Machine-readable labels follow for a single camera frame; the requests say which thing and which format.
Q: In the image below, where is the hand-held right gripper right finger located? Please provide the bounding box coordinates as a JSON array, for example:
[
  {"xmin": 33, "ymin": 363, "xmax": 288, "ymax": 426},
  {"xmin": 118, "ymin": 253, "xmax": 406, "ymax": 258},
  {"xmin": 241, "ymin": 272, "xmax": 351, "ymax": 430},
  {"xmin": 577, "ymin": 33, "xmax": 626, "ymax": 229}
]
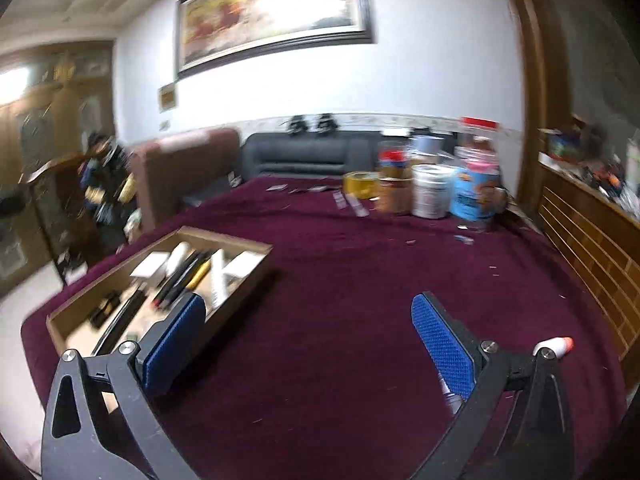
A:
[{"xmin": 410, "ymin": 291, "xmax": 583, "ymax": 480}]

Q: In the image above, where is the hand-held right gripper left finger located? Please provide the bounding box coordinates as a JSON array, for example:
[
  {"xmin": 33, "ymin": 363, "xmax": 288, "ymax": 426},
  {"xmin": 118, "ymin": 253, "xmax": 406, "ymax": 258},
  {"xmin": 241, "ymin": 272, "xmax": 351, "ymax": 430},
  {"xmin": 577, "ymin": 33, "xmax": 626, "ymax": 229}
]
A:
[{"xmin": 41, "ymin": 292, "xmax": 207, "ymax": 480}]

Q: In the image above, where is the black marker with red cap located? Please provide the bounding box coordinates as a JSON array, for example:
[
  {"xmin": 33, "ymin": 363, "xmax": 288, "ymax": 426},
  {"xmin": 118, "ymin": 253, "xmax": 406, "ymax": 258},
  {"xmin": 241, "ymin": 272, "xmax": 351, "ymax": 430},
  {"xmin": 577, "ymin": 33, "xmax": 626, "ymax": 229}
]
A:
[{"xmin": 151, "ymin": 250, "xmax": 211, "ymax": 309}]

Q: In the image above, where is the brown cardboard box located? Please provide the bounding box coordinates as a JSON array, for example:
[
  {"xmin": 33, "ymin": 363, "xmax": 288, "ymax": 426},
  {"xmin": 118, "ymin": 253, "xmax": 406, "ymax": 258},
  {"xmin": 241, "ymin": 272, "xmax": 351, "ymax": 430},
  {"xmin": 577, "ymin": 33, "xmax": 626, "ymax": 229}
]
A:
[{"xmin": 46, "ymin": 226, "xmax": 274, "ymax": 361}]

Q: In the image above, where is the yellow and black pen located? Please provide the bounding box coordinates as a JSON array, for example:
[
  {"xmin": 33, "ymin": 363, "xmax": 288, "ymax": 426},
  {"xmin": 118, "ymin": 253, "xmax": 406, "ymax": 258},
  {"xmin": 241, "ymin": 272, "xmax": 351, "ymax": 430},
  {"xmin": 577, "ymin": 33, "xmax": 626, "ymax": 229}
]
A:
[{"xmin": 185, "ymin": 255, "xmax": 217, "ymax": 292}]

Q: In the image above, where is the dark green small box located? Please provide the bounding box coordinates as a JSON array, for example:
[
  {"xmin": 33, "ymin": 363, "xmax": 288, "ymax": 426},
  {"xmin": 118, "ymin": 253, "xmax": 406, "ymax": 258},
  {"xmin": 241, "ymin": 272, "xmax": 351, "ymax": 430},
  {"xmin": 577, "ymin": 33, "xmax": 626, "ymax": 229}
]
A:
[{"xmin": 87, "ymin": 296, "xmax": 122, "ymax": 331}]

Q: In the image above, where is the white marker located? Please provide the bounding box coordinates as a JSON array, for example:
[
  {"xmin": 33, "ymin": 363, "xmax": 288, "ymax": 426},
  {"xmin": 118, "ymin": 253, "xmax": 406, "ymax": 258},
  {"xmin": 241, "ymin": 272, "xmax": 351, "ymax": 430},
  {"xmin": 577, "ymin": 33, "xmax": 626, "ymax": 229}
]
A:
[{"xmin": 207, "ymin": 250, "xmax": 229, "ymax": 307}]

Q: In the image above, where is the white box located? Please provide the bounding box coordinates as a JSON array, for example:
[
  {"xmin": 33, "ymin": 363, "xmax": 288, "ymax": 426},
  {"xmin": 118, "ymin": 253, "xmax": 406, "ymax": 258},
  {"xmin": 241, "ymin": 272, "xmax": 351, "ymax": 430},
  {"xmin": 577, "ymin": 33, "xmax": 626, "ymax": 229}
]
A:
[{"xmin": 131, "ymin": 252, "xmax": 170, "ymax": 280}]

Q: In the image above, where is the small white roll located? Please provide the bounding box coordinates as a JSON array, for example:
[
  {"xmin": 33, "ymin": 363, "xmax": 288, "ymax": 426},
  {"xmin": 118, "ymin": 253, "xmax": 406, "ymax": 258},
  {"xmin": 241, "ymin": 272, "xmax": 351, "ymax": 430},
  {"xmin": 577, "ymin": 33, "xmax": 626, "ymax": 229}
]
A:
[{"xmin": 165, "ymin": 241, "xmax": 193, "ymax": 276}]

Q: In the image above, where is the white charger adapter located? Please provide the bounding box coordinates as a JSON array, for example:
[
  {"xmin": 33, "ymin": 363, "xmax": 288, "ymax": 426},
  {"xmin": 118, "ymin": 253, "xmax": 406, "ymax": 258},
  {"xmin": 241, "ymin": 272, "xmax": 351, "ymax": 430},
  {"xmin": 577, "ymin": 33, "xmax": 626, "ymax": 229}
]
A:
[{"xmin": 222, "ymin": 252, "xmax": 267, "ymax": 285}]

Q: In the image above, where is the white tube with orange tip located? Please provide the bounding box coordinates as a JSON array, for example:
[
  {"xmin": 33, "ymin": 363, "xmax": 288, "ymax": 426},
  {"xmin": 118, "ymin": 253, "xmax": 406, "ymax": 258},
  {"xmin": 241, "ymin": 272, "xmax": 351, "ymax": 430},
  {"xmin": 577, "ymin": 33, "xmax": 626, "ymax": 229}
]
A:
[{"xmin": 532, "ymin": 336, "xmax": 574, "ymax": 359}]

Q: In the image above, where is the purple velvet tablecloth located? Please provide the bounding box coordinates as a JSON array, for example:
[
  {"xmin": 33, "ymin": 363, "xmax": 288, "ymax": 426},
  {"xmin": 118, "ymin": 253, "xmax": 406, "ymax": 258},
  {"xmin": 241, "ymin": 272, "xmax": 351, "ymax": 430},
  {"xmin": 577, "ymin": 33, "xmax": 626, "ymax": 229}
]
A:
[{"xmin": 21, "ymin": 175, "xmax": 628, "ymax": 480}]

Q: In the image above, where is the white plastic jar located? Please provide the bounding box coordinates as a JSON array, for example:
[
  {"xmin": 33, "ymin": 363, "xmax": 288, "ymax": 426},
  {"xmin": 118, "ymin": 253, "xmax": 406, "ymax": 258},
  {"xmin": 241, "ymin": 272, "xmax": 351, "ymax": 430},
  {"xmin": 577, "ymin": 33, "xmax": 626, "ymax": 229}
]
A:
[{"xmin": 411, "ymin": 163, "xmax": 456, "ymax": 220}]

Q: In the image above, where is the clear jar with blue label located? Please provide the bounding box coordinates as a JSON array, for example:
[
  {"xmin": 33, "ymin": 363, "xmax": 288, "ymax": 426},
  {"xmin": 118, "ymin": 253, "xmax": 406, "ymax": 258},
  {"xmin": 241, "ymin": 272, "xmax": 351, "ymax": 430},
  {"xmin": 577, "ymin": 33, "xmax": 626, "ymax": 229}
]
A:
[{"xmin": 449, "ymin": 147, "xmax": 508, "ymax": 233}]

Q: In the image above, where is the brown labelled jar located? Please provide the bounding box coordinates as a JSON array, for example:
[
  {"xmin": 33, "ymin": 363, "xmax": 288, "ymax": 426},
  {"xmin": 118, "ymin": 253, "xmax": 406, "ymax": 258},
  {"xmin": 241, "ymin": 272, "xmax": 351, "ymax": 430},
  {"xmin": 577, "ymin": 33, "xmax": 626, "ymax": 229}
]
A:
[{"xmin": 376, "ymin": 162, "xmax": 415, "ymax": 216}]

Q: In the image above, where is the maroon upholstered chair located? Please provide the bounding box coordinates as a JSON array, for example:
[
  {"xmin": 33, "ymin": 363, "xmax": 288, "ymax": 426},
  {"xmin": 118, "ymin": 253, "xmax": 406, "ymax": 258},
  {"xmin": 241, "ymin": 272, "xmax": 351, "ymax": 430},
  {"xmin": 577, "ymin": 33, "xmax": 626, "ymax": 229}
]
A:
[{"xmin": 129, "ymin": 127, "xmax": 242, "ymax": 246}]

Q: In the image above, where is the yellow tape roll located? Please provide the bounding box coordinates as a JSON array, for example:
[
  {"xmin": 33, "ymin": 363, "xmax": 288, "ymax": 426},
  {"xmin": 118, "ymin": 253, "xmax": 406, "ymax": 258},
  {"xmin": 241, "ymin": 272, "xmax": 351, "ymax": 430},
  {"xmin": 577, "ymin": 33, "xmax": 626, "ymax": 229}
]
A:
[{"xmin": 342, "ymin": 171, "xmax": 381, "ymax": 198}]

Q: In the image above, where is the dark wooden chair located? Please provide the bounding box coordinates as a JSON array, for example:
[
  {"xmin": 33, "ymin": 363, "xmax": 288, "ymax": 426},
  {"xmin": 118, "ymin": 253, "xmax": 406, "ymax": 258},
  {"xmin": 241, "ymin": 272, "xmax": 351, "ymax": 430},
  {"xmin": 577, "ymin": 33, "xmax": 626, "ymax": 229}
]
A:
[{"xmin": 20, "ymin": 152, "xmax": 101, "ymax": 281}]

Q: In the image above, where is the clear jar with red lid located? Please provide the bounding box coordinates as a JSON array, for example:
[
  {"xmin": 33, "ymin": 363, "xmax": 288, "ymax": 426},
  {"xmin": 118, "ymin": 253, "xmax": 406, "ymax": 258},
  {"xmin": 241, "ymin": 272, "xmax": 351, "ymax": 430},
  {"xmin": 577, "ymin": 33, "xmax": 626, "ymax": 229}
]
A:
[{"xmin": 459, "ymin": 116, "xmax": 501, "ymax": 161}]

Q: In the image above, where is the black leather sofa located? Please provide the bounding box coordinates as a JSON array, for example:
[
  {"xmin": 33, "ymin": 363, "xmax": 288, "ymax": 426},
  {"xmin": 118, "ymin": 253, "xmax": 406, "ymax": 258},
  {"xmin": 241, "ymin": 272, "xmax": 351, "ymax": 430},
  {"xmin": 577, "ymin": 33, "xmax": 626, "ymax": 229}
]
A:
[{"xmin": 240, "ymin": 131, "xmax": 386, "ymax": 186}]

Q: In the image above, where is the pile of assorted clutter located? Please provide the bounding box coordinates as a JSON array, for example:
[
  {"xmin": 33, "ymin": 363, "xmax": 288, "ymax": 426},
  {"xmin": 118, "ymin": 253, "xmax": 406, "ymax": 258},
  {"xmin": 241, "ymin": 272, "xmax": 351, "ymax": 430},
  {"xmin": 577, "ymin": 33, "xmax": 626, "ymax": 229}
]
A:
[{"xmin": 542, "ymin": 120, "xmax": 640, "ymax": 211}]

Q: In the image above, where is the wooden glass-door cabinet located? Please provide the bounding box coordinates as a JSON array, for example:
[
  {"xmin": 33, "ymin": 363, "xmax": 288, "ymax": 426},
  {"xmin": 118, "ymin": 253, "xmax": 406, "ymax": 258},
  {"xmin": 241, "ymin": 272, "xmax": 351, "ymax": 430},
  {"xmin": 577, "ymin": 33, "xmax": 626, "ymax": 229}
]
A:
[{"xmin": 0, "ymin": 42, "xmax": 118, "ymax": 301}]

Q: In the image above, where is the framed painting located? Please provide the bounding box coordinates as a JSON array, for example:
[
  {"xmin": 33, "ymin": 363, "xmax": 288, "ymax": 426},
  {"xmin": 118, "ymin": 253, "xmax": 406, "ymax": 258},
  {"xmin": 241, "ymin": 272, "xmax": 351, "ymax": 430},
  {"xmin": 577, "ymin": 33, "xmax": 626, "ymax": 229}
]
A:
[{"xmin": 174, "ymin": 0, "xmax": 376, "ymax": 81}]

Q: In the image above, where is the gold wall plaque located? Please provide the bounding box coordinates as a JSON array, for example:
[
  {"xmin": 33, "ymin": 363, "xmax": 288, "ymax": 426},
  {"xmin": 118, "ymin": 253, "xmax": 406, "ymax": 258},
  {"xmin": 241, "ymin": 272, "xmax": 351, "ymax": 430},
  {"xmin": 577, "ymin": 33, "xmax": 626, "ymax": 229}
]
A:
[{"xmin": 158, "ymin": 82, "xmax": 179, "ymax": 113}]

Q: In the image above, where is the wooden door frame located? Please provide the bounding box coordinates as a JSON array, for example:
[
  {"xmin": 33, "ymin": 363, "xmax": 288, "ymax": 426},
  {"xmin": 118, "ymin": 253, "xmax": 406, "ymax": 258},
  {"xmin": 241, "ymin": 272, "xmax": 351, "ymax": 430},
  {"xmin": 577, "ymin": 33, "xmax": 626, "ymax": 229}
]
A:
[{"xmin": 495, "ymin": 0, "xmax": 551, "ymax": 201}]

